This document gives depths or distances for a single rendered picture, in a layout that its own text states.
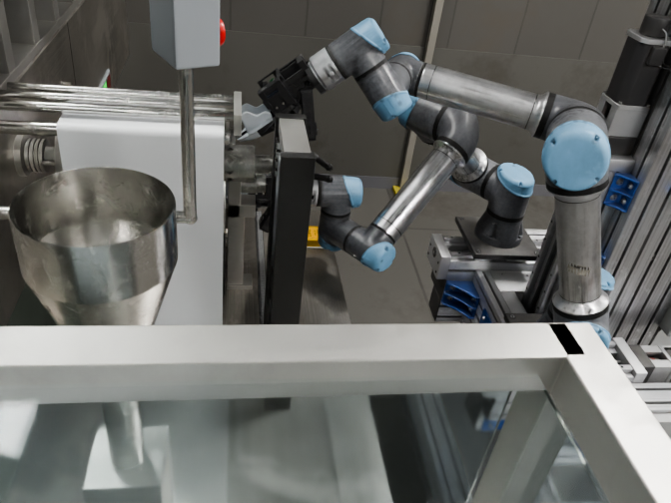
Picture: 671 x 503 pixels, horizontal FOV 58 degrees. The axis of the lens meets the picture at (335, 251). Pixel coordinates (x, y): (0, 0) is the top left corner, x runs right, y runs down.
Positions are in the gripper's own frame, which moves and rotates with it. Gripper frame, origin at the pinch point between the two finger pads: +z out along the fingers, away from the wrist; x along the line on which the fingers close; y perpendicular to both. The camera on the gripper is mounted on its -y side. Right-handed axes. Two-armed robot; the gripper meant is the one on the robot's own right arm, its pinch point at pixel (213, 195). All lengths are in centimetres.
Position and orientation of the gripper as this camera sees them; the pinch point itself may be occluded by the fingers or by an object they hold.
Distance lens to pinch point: 146.9
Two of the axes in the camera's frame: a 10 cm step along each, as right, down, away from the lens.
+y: 1.1, -8.2, -5.7
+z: -9.8, -0.2, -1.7
